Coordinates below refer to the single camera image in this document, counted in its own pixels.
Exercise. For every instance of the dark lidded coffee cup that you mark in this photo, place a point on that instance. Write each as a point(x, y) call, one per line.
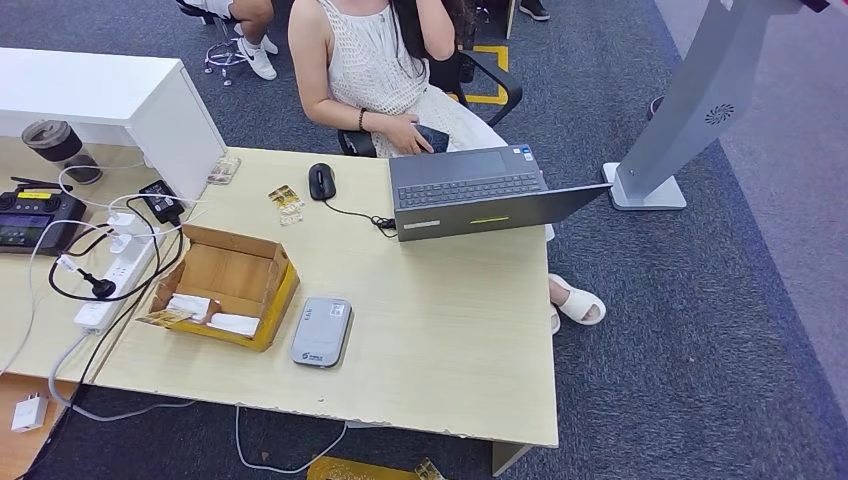
point(54, 142)

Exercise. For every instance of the person's right hand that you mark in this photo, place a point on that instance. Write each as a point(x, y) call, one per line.
point(404, 136)

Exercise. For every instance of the white paper card sleeve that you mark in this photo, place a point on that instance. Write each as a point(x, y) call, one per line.
point(189, 306)
point(233, 324)

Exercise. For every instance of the grey open laptop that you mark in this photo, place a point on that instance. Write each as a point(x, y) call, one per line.
point(464, 189)

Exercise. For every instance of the black computer mouse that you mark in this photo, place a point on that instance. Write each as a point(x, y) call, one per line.
point(322, 181)

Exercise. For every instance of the white wall adapter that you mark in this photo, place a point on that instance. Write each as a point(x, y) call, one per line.
point(30, 412)

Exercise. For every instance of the clear case of cards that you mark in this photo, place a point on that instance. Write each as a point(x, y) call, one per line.
point(224, 169)

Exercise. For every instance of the person's left forearm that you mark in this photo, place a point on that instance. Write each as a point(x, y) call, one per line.
point(437, 26)

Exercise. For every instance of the white power strip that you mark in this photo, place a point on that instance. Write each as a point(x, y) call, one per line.
point(119, 278)

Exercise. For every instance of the dark smartphone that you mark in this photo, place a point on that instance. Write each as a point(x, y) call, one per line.
point(434, 138)

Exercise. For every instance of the person's right forearm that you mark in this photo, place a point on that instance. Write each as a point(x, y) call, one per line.
point(331, 112)

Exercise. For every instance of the seated person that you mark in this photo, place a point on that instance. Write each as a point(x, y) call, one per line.
point(378, 66)

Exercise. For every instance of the black remote controller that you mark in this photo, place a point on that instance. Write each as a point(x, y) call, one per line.
point(30, 217)

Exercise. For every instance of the black office chair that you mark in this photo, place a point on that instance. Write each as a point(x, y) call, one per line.
point(497, 73)

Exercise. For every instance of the person on stool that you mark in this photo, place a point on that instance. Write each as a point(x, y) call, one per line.
point(252, 14)

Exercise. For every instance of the patterned card on floor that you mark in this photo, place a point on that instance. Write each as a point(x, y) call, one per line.
point(430, 470)

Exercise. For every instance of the chrome stool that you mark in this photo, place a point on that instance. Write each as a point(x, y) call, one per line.
point(224, 56)

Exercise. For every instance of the grey kiosk stand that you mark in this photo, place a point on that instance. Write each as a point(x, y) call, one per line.
point(696, 102)

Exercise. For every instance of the white cabinet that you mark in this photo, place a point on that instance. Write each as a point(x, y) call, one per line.
point(99, 89)

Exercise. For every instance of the open cardboard box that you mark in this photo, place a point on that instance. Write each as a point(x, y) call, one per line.
point(228, 272)

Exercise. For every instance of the grey card reader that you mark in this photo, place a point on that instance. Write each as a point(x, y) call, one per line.
point(321, 331)

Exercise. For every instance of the white plug-in charger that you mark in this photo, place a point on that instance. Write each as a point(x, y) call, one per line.
point(120, 222)
point(120, 243)

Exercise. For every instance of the black shoe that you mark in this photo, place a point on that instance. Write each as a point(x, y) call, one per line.
point(534, 8)

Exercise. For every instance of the black power adapter brick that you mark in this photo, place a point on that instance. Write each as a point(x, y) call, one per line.
point(161, 201)

